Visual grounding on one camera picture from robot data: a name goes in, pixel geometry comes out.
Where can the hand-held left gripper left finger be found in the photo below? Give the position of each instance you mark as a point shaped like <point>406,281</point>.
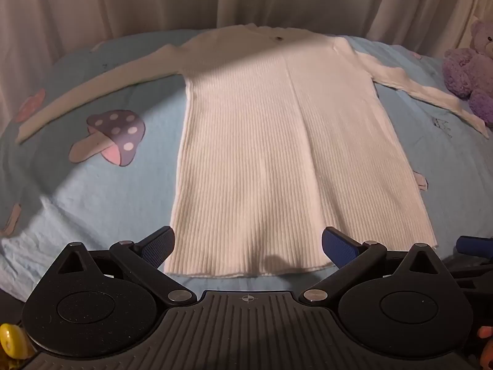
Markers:
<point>157,247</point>

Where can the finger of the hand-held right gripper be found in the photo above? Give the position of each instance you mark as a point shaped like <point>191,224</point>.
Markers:
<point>473,245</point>

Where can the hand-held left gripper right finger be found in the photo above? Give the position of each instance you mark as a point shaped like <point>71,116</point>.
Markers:
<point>339,247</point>

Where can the white ribbed knit sweater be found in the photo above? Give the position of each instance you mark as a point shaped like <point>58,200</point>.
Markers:
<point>269,154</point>

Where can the blue mushroom print bedsheet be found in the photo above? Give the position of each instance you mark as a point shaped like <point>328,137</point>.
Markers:
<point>96,200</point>

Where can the purple teddy bear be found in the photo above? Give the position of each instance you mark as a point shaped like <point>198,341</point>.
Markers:
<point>468,73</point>

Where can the yellow plastic object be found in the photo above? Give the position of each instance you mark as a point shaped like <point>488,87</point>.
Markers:
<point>11,341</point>

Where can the beige curtain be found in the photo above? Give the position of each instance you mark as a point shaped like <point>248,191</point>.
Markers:
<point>115,4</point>

